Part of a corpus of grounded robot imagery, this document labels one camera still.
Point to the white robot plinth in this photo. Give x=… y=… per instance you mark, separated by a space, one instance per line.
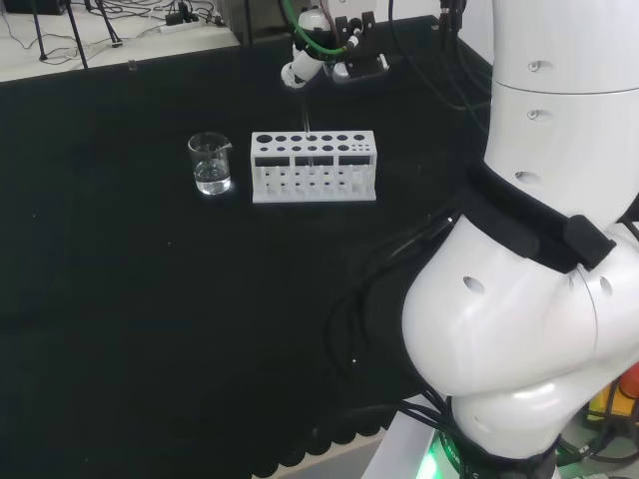
x=399 y=449

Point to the clear glass beaker with water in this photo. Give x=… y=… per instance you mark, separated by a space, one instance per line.
x=210 y=169

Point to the clear cloth clip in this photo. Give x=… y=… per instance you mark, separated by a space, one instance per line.
x=132 y=65

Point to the black tripod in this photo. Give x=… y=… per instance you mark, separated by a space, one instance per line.
x=76 y=35

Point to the black computer box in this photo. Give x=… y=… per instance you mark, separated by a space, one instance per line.
x=52 y=6

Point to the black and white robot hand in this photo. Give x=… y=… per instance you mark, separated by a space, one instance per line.
x=362 y=55

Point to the clear glass rod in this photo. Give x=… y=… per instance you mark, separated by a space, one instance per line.
x=306 y=117

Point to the black power adapter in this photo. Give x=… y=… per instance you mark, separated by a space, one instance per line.
x=177 y=19

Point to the yellow stop button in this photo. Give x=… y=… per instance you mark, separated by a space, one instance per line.
x=621 y=399

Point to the white test tube rack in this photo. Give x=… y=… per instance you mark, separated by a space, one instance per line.
x=312 y=194

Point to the white power strip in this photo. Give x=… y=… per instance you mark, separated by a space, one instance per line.
x=181 y=26

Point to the black bench cloth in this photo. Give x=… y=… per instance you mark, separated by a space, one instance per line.
x=125 y=259

